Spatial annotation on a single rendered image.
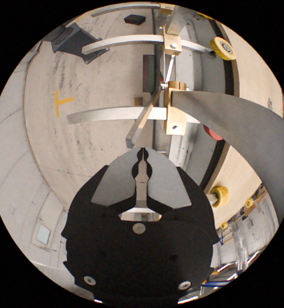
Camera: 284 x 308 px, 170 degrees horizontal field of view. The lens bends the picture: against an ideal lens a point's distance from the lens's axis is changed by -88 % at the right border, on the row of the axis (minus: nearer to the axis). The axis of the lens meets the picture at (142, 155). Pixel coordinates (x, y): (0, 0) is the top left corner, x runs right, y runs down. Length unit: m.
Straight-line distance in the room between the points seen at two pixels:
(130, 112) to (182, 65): 0.38
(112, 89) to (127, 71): 0.25
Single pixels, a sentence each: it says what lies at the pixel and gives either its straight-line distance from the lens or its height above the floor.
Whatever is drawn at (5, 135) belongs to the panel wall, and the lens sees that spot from 2.61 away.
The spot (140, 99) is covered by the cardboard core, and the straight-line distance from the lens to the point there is 1.04.
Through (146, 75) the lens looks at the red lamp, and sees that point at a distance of 0.42.
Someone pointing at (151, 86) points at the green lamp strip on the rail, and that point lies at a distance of 0.41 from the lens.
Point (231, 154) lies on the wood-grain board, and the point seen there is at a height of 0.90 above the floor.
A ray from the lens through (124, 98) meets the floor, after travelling 1.13.
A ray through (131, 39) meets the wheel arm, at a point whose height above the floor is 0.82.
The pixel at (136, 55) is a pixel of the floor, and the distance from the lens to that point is 1.21.
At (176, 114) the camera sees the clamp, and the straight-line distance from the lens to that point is 0.26.
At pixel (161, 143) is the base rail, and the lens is 0.47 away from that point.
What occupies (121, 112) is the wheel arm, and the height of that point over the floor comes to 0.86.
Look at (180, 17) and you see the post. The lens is 0.30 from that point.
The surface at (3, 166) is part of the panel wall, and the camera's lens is 2.62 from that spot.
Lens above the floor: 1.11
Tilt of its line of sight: 57 degrees down
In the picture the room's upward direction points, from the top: 177 degrees counter-clockwise
